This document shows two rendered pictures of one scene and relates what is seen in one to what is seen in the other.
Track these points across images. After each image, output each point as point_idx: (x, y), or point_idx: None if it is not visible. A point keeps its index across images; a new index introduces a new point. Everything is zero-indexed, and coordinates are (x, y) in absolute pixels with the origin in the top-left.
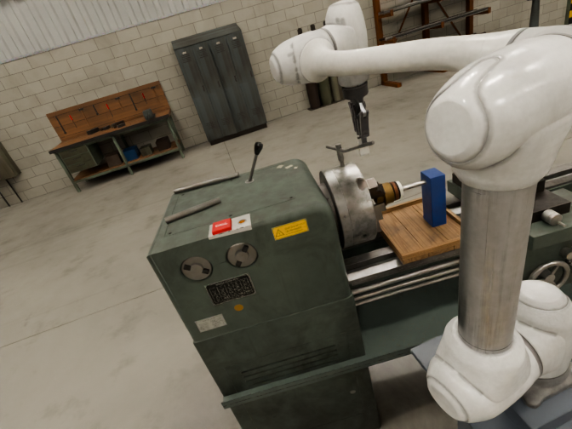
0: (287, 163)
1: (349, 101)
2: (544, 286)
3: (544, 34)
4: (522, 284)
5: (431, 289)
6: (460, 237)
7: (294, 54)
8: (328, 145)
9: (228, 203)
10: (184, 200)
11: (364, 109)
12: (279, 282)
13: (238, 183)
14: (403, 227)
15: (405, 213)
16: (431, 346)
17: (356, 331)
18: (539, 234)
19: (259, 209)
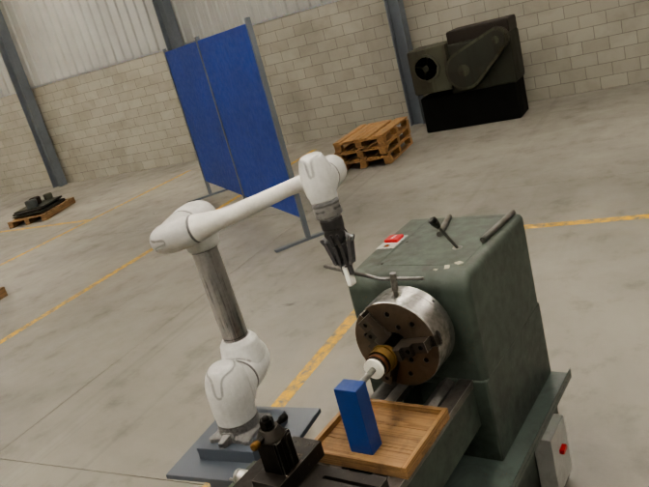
0: (457, 266)
1: (352, 234)
2: (218, 369)
3: (180, 211)
4: (229, 363)
5: None
6: (319, 436)
7: None
8: (418, 276)
9: (431, 240)
10: (484, 220)
11: (323, 239)
12: None
13: (465, 243)
14: (391, 423)
15: (410, 439)
16: (308, 416)
17: None
18: (250, 465)
19: (390, 251)
